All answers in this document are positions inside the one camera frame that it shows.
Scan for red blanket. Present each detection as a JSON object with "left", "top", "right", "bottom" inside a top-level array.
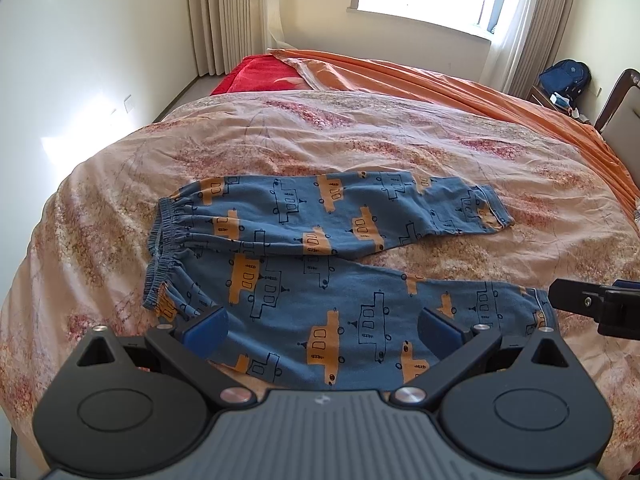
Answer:
[{"left": 210, "top": 54, "right": 310, "bottom": 96}]

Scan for blue backpack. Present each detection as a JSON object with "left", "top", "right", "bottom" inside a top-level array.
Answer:
[{"left": 538, "top": 60, "right": 591, "bottom": 99}]

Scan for beige curtain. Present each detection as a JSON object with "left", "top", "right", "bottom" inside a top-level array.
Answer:
[
  {"left": 186, "top": 0, "right": 288, "bottom": 76},
  {"left": 480, "top": 0, "right": 574, "bottom": 98}
]

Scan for beige left curtain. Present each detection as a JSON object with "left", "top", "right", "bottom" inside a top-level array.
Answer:
[{"left": 186, "top": 0, "right": 288, "bottom": 76}]

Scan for brown wooden headboard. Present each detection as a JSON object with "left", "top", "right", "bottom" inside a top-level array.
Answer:
[{"left": 594, "top": 68, "right": 640, "bottom": 132}]

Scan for orange bed sheet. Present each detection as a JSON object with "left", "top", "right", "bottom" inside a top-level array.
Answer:
[{"left": 269, "top": 49, "right": 639, "bottom": 222}]

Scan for wooden nightstand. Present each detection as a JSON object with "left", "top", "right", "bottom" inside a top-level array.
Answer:
[{"left": 526, "top": 84, "right": 591, "bottom": 125}]

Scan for beige right curtain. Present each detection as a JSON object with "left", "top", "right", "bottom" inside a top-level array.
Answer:
[{"left": 480, "top": 0, "right": 574, "bottom": 98}]

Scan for blue patterned child pants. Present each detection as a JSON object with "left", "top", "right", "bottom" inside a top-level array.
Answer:
[{"left": 143, "top": 171, "right": 556, "bottom": 390}]

